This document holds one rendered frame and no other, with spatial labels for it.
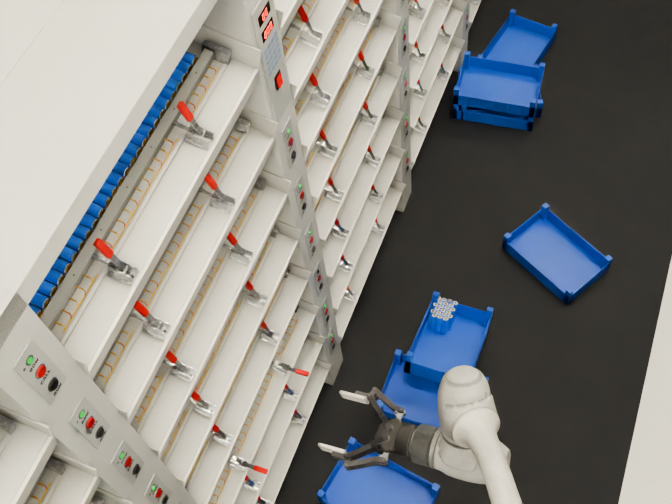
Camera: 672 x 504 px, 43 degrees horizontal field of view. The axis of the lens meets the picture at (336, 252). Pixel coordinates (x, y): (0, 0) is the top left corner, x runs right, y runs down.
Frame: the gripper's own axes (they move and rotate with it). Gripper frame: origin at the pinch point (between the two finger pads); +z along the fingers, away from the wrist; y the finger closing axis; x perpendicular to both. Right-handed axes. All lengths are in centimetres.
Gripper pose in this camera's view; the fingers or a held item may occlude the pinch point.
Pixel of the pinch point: (335, 420)
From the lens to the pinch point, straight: 202.0
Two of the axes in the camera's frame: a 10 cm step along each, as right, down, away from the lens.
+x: -2.8, -5.6, -7.8
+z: -8.9, -1.5, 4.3
